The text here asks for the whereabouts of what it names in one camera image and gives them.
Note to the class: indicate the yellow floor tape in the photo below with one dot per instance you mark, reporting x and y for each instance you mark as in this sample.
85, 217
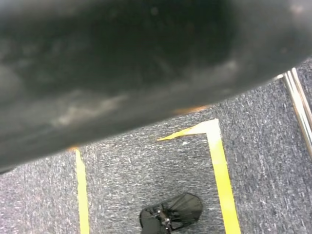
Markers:
219, 168
81, 193

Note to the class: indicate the black robot left foot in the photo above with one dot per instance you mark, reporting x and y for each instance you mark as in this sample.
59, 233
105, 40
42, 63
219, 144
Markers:
180, 210

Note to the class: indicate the stainless steel workbench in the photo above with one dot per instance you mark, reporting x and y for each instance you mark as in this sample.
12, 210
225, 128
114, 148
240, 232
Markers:
122, 64

